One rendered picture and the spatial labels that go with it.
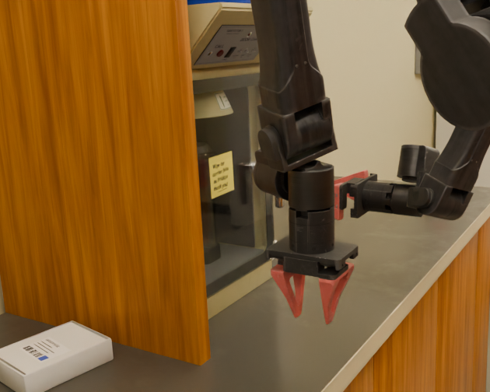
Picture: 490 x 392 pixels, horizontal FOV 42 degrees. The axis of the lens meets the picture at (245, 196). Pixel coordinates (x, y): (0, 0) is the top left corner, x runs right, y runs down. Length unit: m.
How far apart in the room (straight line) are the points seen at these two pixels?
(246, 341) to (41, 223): 0.43
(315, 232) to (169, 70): 0.34
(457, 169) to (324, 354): 0.38
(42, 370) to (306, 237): 0.48
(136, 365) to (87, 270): 0.20
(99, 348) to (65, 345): 0.06
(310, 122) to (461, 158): 0.41
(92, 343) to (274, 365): 0.30
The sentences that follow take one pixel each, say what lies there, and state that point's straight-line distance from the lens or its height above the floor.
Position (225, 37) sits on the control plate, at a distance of 1.08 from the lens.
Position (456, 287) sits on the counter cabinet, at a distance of 1.88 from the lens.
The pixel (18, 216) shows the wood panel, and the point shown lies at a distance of 1.27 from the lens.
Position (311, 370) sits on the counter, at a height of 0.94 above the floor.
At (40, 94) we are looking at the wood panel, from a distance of 1.16.
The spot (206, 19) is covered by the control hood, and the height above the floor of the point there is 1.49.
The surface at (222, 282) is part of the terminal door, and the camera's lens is 1.23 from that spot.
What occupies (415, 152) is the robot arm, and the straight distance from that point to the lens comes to 1.17.
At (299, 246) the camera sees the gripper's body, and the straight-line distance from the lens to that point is 0.79.
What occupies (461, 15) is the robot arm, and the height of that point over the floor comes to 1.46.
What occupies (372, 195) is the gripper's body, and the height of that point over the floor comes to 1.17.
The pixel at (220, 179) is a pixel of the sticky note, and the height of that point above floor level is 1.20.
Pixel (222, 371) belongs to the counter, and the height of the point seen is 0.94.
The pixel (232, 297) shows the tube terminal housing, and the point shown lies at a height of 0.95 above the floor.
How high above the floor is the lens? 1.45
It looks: 13 degrees down
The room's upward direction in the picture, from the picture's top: 3 degrees counter-clockwise
